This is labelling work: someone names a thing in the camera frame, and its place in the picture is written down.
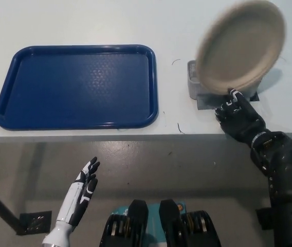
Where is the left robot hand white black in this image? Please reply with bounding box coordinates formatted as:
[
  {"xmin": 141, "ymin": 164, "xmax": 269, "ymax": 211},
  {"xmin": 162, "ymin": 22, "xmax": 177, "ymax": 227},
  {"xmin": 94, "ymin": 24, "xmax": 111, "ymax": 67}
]
[{"xmin": 55, "ymin": 156, "xmax": 101, "ymax": 229}]

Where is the right robot hand black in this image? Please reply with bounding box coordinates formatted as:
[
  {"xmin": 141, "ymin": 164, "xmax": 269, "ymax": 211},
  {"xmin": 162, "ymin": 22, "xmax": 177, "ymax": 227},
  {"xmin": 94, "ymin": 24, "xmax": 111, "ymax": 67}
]
[{"xmin": 214, "ymin": 88, "xmax": 268, "ymax": 149}]

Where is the beige paper plate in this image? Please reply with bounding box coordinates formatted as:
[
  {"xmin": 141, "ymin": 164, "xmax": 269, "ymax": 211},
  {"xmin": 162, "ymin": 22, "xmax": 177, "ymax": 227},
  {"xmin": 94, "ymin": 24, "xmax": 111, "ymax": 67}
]
[{"xmin": 195, "ymin": 0, "xmax": 287, "ymax": 94}]

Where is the black table foot plate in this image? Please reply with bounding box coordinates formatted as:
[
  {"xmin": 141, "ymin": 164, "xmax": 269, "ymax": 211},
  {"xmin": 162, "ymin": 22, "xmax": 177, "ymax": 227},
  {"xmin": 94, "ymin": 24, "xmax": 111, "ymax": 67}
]
[{"xmin": 14, "ymin": 210, "xmax": 52, "ymax": 236}]

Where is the blue plastic tray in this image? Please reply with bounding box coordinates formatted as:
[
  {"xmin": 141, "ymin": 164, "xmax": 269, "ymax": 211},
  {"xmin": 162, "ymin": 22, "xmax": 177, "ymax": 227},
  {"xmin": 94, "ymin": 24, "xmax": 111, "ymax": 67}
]
[{"xmin": 0, "ymin": 44, "xmax": 160, "ymax": 130}]

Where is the grey perforated stand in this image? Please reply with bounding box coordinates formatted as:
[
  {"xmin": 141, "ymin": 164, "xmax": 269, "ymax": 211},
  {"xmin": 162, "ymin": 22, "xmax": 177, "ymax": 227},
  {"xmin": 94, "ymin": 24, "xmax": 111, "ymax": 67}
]
[{"xmin": 186, "ymin": 59, "xmax": 260, "ymax": 101}]

